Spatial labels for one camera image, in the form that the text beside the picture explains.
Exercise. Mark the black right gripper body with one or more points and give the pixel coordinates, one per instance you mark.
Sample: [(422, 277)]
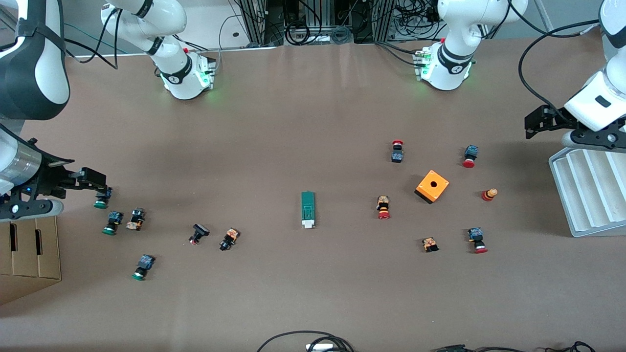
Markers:
[(49, 175)]

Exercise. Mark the green circuit board module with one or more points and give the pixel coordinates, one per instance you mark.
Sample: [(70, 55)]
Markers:
[(308, 208)]

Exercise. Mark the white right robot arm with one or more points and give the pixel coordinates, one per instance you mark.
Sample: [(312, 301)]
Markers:
[(181, 85)]

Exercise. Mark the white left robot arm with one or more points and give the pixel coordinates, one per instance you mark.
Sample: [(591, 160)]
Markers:
[(455, 29)]

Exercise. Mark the green pushbutton blue block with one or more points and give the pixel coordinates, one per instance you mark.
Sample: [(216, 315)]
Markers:
[(144, 264), (101, 202), (112, 221)]

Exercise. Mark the red mushroom button blue block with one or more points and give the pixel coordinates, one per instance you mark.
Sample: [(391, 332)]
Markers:
[(471, 152), (476, 237)]

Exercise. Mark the white ridged tray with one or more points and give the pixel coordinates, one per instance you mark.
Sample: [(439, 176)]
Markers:
[(587, 195)]

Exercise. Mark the brown cardboard box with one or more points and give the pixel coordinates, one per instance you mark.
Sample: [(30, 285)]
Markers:
[(29, 254)]

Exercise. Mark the red orange button cap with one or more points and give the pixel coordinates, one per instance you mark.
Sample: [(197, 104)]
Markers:
[(488, 195)]

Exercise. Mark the black square button red tip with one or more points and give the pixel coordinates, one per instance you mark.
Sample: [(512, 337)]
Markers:
[(199, 230)]

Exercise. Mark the black selector orange block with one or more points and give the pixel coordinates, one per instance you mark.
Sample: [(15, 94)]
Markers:
[(230, 238)]

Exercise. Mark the red button black block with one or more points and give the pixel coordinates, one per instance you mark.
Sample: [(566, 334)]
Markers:
[(397, 155)]

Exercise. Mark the small orange contact block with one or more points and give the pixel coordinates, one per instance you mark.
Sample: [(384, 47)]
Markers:
[(430, 244)]

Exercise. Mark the red mushroom button orange block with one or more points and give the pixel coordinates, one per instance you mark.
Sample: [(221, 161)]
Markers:
[(383, 208)]

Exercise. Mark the white board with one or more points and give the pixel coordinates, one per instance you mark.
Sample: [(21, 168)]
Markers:
[(215, 27)]

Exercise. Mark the white plug adapter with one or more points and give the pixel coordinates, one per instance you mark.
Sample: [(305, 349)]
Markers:
[(320, 347)]

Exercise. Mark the black switch orange block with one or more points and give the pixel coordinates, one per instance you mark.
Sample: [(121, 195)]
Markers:
[(136, 220)]

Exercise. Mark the orange button enclosure box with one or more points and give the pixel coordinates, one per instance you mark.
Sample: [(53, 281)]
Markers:
[(440, 188)]

